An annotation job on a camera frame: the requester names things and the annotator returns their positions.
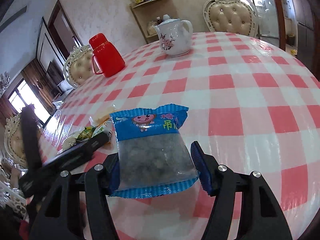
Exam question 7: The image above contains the green peas snack packet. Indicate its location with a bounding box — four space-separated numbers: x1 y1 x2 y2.
74 126 95 141

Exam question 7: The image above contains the blue dried fruit snack bag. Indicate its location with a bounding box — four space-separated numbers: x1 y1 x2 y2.
110 103 199 199

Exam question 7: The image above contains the clear bag yellow pastry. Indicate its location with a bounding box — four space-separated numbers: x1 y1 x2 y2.
89 106 116 131

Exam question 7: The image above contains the white lattice divider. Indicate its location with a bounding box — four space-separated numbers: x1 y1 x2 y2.
0 181 27 218

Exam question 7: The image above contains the beige tufted chair near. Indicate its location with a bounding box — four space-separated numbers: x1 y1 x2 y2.
4 113 28 170

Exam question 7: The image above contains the beige tufted chair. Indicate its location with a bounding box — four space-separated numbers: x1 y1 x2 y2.
4 113 28 170
63 45 93 89
202 0 259 37

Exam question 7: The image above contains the red checkered tablecloth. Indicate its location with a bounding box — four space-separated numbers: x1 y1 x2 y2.
40 33 319 239

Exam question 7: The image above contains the beige tufted chair middle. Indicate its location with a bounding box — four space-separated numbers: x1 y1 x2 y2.
63 45 93 89

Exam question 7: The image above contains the red thermos jug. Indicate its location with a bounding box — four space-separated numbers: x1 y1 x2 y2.
89 33 125 77

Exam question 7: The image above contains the wooden corner shelf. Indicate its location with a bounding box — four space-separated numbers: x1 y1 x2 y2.
130 0 179 44

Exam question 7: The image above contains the beige tufted chair far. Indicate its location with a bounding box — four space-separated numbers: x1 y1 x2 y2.
202 0 259 37

